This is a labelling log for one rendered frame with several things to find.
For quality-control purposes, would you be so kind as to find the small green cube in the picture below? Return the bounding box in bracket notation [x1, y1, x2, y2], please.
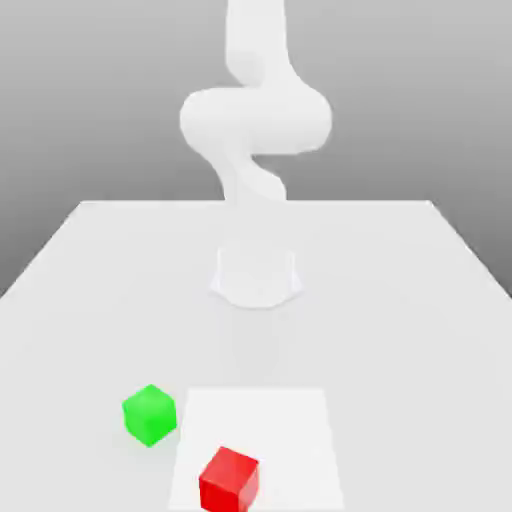
[121, 383, 178, 449]

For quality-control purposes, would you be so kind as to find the small red cube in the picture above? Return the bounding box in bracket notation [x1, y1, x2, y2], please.
[198, 445, 261, 512]

